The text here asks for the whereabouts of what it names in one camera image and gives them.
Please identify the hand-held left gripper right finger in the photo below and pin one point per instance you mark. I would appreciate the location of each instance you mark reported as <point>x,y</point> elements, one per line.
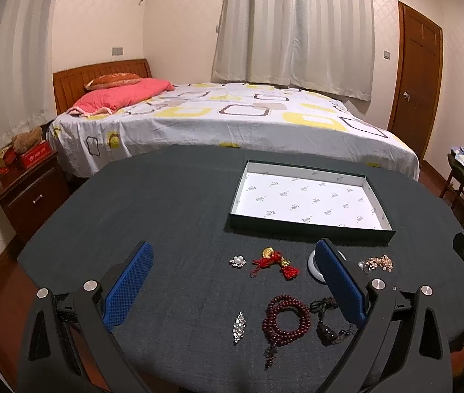
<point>340,282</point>

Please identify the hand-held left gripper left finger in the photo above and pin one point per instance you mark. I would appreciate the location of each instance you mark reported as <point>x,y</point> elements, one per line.
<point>127,282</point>

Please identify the white jade bangle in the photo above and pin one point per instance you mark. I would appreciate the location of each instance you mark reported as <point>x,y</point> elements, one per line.
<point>313,268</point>

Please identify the green jewelry box tray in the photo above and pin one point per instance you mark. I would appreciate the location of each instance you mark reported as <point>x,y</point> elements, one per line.
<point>297,196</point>

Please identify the silver flower brooch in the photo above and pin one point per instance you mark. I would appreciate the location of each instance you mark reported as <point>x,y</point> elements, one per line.
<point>237,261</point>

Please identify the long silver crystal brooch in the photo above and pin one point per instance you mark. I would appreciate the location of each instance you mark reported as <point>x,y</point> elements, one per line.
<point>239,326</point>

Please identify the wooden nightstand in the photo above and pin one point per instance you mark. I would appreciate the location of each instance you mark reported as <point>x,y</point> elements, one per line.
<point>31,200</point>

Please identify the large red box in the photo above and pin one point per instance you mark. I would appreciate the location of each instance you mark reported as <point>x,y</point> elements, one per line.
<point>33,155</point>

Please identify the small red box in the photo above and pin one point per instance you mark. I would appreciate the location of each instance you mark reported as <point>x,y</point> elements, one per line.
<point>4,159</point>

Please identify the brown plush toy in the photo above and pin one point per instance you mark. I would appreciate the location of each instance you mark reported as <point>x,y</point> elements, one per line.
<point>27,139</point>

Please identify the patterned white bed sheet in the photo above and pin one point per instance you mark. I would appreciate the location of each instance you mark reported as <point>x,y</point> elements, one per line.
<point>236,131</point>

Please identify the pink pillow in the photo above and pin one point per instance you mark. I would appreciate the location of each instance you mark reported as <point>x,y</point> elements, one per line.
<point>121,94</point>

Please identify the orange patterned pillow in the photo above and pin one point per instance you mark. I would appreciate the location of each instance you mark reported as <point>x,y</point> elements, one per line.
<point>111,80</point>

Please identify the wooden headboard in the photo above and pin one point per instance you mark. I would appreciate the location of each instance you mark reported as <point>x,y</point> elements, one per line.
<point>72,82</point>

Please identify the brown wooden door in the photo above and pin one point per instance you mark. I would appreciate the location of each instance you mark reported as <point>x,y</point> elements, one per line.
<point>416,77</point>

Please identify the white side curtain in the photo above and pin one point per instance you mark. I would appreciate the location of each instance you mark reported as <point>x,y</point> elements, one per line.
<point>6,82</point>

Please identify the white window curtain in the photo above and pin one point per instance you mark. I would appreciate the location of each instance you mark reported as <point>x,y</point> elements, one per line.
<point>293,28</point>

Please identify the wall switch above headboard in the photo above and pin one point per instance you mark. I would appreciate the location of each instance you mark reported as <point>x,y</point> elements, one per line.
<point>117,51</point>

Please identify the wall switch beside door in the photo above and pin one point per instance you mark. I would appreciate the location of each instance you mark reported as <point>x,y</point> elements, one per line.
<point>386,54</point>

